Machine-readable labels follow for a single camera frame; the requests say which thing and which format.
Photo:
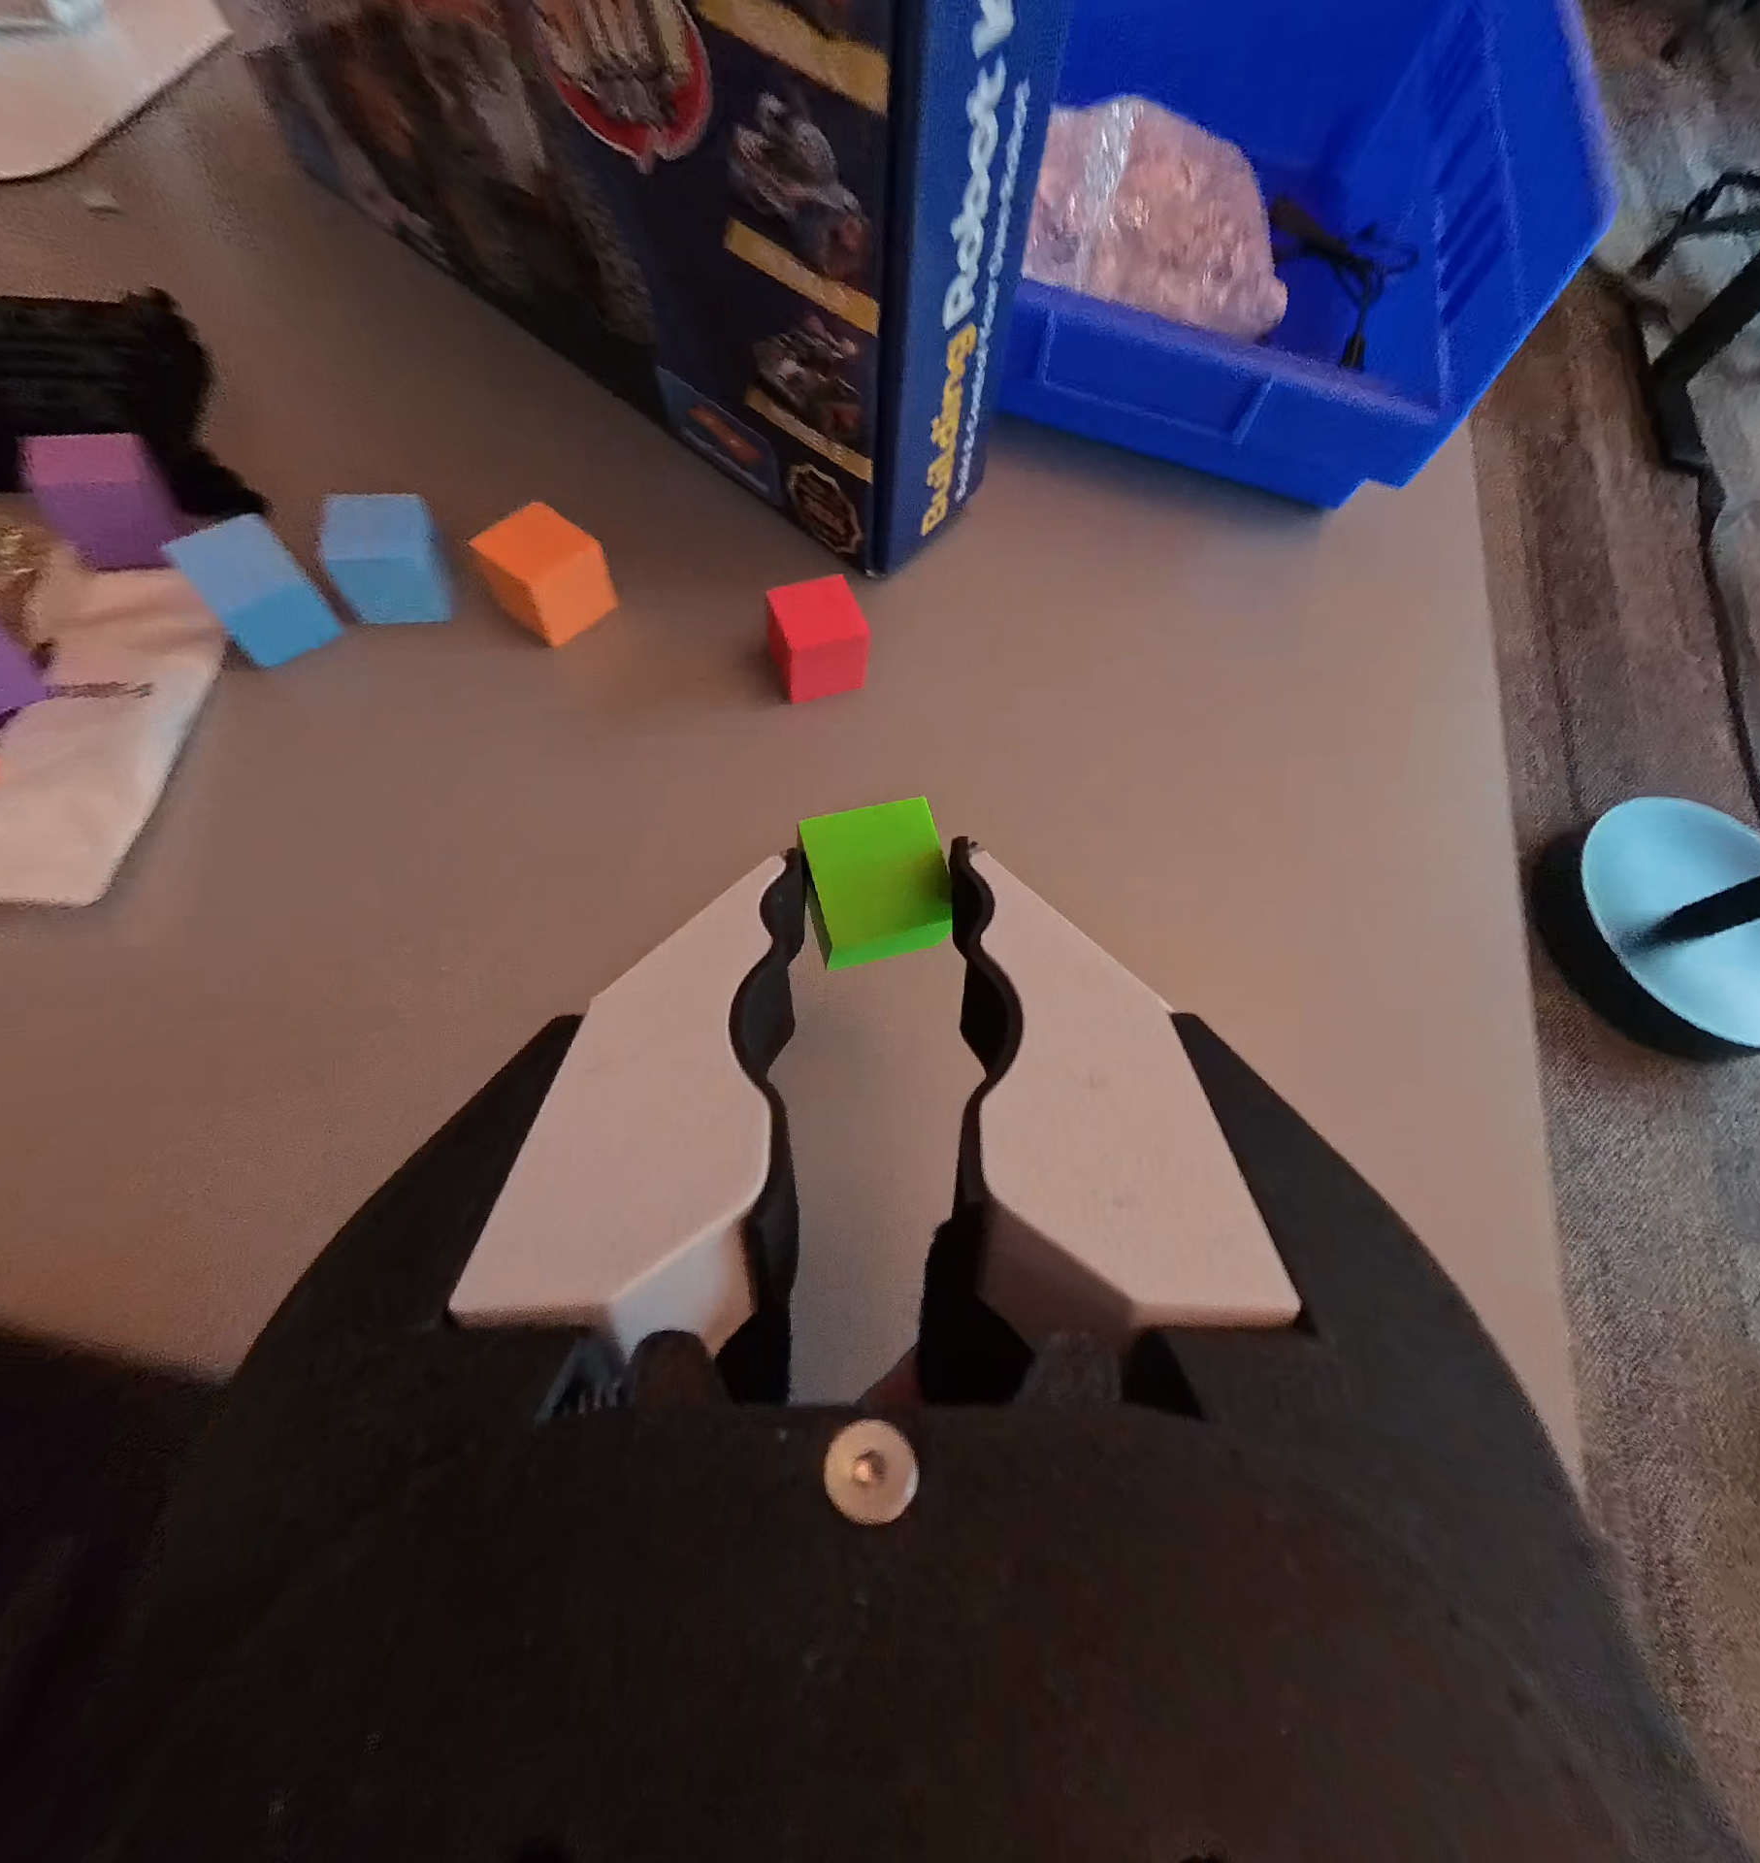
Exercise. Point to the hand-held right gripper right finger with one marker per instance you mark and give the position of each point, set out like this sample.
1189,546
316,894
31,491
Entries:
1127,1164

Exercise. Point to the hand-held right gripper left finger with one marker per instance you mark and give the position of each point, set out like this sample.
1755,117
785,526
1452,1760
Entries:
632,1164

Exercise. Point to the green foam cube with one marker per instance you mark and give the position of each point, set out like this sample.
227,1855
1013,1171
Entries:
881,889

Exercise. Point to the red foam cube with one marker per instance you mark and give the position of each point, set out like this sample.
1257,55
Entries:
818,642

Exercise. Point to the orange foam cube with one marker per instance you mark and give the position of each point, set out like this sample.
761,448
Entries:
546,575

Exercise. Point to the blue foam cube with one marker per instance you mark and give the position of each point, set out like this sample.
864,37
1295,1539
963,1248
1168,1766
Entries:
386,561
253,590

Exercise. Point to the black pole with round base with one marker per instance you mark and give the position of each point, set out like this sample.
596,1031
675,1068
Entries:
1650,931

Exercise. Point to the clear plastic parts bag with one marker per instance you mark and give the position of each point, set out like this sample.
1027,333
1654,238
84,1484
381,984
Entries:
79,771

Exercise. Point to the blue plastic bin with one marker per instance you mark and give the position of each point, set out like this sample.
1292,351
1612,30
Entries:
1404,394

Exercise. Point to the blue robot kit box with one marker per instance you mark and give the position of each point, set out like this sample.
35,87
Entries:
602,220

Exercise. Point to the bubble wrap bundle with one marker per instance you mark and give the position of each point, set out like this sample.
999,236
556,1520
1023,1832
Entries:
1156,220

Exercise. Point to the black perforated building plate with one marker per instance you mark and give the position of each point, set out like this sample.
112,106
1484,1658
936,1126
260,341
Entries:
66,364

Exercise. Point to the black table leg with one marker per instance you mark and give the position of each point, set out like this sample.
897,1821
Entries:
1709,336

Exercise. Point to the white booklet stand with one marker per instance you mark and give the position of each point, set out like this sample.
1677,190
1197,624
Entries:
51,102

